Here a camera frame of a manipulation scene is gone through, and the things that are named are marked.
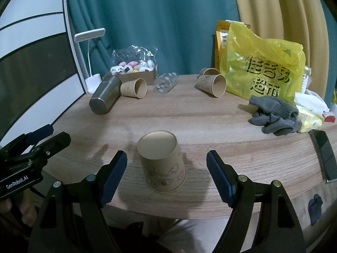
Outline yellow curtain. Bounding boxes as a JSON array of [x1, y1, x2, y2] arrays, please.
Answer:
[[236, 0, 332, 97]]

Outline teal curtain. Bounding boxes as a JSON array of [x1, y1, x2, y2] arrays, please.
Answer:
[[67, 0, 239, 75]]

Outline white crumpled tissue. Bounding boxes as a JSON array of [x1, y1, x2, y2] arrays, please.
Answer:
[[294, 89, 330, 115]]

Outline paper cup with cartoon print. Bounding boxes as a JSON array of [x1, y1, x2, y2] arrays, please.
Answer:
[[137, 130, 187, 193]]

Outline orange yellow paper package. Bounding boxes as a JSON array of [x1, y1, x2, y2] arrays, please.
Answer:
[[214, 20, 236, 73]]

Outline grey metal thermos bottle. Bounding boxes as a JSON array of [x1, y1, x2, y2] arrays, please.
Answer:
[[89, 75, 122, 115]]

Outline clear plastic candy bag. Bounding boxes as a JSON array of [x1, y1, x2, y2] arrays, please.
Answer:
[[110, 45, 158, 75]]

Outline rear brown paper cup lying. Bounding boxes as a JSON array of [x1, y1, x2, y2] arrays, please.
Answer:
[[199, 67, 220, 76]]

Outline brown paper cup by thermos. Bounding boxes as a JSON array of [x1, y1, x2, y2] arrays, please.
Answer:
[[120, 78, 147, 99]]

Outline white desk lamp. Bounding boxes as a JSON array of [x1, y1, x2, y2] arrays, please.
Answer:
[[74, 28, 106, 94]]

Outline black phone on table edge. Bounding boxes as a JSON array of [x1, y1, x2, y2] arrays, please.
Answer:
[[309, 130, 337, 183]]

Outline grey knit gloves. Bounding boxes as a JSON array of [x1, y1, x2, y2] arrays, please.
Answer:
[[249, 95, 300, 136]]

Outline cardboard box of candies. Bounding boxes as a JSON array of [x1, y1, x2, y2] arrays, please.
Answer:
[[102, 65, 156, 85]]

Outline yellow plastic shopping bag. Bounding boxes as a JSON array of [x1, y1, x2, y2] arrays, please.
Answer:
[[219, 22, 306, 102]]

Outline person's left hand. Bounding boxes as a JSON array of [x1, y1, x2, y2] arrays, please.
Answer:
[[1, 188, 37, 227]]

